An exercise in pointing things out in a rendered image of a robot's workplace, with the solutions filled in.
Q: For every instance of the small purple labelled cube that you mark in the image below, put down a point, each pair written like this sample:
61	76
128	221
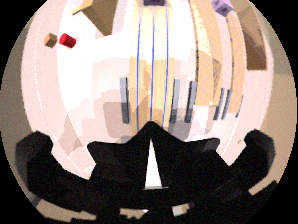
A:
154	3

